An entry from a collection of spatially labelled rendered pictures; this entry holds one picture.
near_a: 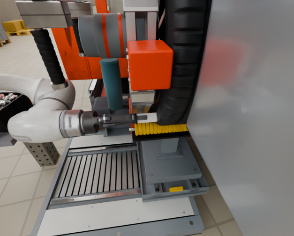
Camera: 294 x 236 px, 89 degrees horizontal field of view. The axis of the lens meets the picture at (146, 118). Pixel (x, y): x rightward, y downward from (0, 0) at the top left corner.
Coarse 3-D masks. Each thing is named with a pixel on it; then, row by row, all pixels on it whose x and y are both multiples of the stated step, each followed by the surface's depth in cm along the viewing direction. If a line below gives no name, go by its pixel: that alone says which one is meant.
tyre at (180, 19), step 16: (176, 0) 25; (192, 0) 24; (208, 0) 25; (176, 16) 25; (192, 16) 25; (208, 16) 26; (176, 32) 26; (192, 32) 26; (176, 48) 27; (192, 48) 27; (176, 64) 29; (192, 64) 29; (176, 80) 31; (192, 80) 31; (160, 96) 42; (176, 96) 34; (192, 96) 35; (160, 112) 44; (176, 112) 39
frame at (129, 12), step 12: (132, 0) 26; (144, 0) 27; (156, 0) 27; (132, 12) 28; (144, 12) 28; (156, 12) 28; (132, 24) 29; (156, 24) 29; (132, 36) 30; (132, 96) 38; (144, 96) 39; (132, 108) 47; (144, 108) 49
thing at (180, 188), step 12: (144, 168) 91; (144, 180) 85; (180, 180) 85; (192, 180) 81; (204, 180) 83; (144, 192) 79; (156, 192) 77; (168, 192) 77; (180, 192) 79; (192, 192) 81; (204, 192) 82
